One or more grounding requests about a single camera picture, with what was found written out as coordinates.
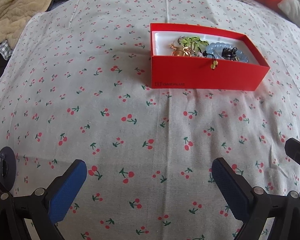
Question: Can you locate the green yellow bead bracelet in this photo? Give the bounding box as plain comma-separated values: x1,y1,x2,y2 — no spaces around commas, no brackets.
178,36,210,55

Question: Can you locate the deer print cushion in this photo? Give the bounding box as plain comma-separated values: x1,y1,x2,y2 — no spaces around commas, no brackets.
277,0,300,34

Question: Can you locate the cherry print bed sheet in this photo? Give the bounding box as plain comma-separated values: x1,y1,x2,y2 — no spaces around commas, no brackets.
0,0,300,239

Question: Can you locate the blue bead bracelet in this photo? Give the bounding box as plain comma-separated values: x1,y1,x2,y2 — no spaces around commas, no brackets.
205,42,250,64

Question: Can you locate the gold ring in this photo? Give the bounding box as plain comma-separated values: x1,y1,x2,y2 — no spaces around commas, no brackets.
169,42,191,58

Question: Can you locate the red jewelry box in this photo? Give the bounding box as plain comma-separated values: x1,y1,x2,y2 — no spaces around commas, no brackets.
150,23,270,91

